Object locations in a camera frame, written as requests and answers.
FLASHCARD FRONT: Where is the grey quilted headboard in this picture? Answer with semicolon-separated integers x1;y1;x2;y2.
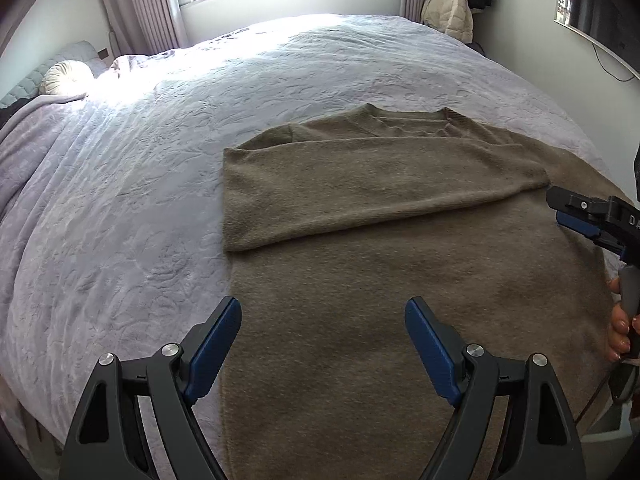
0;41;98;110

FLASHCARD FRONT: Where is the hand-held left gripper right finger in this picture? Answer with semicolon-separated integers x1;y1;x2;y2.
404;296;587;480

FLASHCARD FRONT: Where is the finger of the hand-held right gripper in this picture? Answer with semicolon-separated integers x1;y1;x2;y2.
546;186;612;240
590;232;627;262

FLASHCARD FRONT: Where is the person's right hand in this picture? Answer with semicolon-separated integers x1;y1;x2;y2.
606;277;635;362

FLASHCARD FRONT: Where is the wall-mounted television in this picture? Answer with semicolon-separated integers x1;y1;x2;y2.
554;0;640;80

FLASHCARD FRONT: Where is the black television cable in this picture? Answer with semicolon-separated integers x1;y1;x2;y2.
592;42;636;82

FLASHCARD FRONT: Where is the lavender embossed bedspread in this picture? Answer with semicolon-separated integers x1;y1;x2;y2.
0;12;628;443

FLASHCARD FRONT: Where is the cream puffer jacket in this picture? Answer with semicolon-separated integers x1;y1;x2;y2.
421;0;475;44

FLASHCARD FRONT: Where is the round cream pillow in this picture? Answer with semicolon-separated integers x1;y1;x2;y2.
39;61;95;96

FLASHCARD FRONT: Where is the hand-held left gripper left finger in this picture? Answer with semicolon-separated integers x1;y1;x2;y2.
59;296;243;480

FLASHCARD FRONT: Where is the brown knit sweater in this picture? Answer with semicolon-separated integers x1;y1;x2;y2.
220;103;618;480

